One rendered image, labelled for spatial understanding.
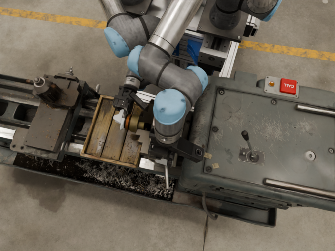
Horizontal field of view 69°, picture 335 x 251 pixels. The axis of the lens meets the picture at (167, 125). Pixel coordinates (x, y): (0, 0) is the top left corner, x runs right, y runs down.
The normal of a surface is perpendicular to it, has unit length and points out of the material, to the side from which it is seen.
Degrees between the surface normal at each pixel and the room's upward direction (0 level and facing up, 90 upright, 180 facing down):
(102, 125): 0
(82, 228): 0
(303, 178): 0
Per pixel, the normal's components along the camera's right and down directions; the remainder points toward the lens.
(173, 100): 0.04, -0.53
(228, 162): -0.02, -0.32
